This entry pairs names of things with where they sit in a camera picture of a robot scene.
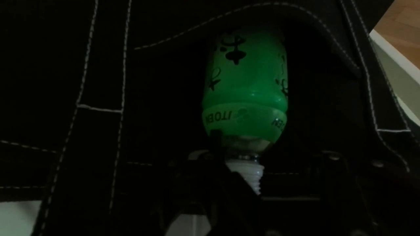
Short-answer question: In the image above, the black tote bag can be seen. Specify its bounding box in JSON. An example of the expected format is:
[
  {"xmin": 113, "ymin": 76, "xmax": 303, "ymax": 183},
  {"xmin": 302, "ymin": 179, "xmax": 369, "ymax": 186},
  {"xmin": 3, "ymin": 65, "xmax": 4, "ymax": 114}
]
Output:
[{"xmin": 0, "ymin": 0, "xmax": 420, "ymax": 236}]

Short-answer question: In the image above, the green plastic bottle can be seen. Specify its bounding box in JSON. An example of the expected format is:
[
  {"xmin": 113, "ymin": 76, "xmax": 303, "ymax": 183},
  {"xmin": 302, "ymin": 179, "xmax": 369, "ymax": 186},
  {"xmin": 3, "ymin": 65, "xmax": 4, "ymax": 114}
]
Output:
[{"xmin": 201, "ymin": 27, "xmax": 290, "ymax": 196}]

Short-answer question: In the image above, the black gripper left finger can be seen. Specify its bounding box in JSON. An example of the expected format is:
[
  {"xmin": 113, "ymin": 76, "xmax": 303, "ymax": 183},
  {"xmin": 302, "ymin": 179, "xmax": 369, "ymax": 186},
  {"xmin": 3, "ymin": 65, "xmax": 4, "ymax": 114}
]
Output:
[{"xmin": 161, "ymin": 129, "xmax": 264, "ymax": 236}]

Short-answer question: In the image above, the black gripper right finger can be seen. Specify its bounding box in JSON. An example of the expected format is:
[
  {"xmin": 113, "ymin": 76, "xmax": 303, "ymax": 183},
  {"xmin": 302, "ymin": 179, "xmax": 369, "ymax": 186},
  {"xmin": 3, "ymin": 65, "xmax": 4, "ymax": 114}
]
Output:
[{"xmin": 261, "ymin": 148, "xmax": 415, "ymax": 236}]

